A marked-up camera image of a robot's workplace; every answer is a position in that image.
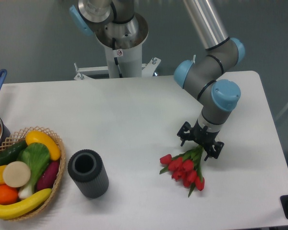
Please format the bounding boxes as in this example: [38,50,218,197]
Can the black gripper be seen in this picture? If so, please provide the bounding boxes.
[177,121,224,161]

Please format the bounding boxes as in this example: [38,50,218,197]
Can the red tulip bouquet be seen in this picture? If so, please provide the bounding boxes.
[159,146,205,196]

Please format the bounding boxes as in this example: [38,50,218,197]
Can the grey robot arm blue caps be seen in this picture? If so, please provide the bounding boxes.
[69,0,245,159]

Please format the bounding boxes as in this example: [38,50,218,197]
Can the dark grey ribbed vase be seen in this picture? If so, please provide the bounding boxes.
[68,149,109,198]

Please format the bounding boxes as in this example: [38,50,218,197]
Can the purple sweet potato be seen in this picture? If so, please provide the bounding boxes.
[36,161,60,191]

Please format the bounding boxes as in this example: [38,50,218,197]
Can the green bok choy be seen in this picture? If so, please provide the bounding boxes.
[17,142,50,200]

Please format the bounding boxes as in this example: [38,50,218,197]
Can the yellow squash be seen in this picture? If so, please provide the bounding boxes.
[25,130,61,161]

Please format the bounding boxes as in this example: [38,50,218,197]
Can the woven wicker basket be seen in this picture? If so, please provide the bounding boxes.
[0,126,66,221]

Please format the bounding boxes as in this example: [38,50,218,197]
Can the beige round disc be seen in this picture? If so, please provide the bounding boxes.
[2,161,31,188]

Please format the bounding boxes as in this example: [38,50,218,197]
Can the green cucumber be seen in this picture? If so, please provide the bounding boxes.
[0,140,27,166]

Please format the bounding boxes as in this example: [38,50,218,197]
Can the orange fruit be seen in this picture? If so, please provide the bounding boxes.
[0,184,18,205]

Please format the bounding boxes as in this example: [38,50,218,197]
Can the yellow banana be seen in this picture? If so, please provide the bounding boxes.
[0,188,52,220]

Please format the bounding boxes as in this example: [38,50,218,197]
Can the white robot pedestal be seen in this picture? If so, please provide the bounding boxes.
[74,45,161,80]

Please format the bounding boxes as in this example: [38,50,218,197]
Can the black cable on pedestal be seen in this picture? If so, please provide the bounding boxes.
[111,37,123,78]

